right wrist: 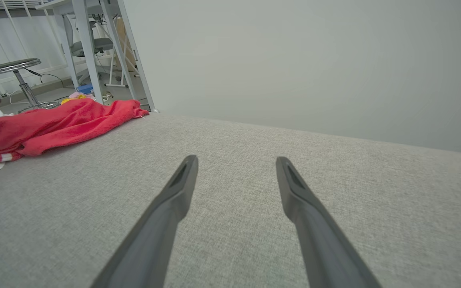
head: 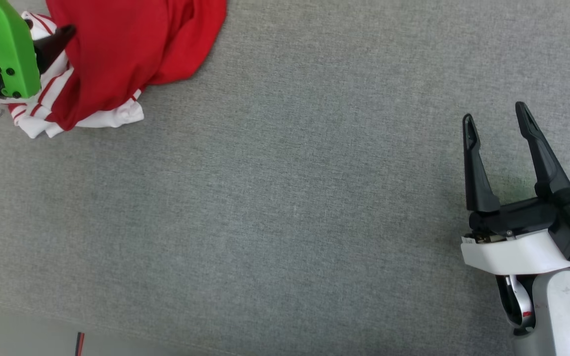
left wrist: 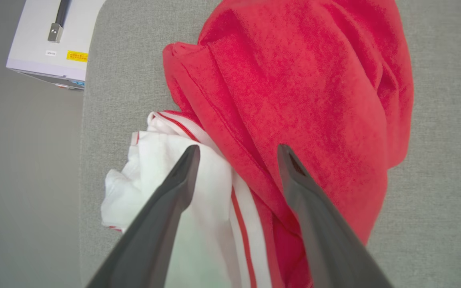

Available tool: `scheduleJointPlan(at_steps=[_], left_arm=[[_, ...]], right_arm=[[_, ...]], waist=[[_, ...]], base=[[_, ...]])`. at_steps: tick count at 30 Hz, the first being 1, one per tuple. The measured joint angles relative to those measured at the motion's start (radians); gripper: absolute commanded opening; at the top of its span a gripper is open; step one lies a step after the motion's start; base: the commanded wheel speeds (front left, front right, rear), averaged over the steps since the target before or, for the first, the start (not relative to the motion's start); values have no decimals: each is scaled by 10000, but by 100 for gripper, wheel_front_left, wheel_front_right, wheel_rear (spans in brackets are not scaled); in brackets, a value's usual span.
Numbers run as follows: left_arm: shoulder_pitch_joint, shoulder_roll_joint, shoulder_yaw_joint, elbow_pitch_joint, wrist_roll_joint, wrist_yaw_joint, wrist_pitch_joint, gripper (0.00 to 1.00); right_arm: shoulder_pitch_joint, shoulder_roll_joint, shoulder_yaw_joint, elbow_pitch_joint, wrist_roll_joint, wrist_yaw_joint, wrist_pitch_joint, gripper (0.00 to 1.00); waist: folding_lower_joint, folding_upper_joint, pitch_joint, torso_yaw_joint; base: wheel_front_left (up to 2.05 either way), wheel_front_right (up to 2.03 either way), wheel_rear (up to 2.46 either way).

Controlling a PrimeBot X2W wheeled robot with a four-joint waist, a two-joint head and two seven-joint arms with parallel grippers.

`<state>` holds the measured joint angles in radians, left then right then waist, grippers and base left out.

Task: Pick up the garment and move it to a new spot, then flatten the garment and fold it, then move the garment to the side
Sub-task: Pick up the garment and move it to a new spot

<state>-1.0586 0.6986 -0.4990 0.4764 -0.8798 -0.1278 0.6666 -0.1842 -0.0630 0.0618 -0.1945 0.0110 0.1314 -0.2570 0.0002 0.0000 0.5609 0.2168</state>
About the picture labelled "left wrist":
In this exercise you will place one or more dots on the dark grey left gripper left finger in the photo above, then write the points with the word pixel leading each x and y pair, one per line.
pixel 154 224

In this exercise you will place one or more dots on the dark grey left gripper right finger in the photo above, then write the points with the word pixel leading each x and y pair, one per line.
pixel 326 240

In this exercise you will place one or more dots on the red and white basketball jersey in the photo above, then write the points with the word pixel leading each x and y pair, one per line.
pixel 294 80

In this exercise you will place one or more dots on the grey fabric sofa cushion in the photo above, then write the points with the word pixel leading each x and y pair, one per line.
pixel 438 168

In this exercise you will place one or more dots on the yellow warning sticker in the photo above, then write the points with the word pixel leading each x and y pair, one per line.
pixel 77 56

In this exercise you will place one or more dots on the white box appliance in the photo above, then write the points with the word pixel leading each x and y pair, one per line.
pixel 30 44

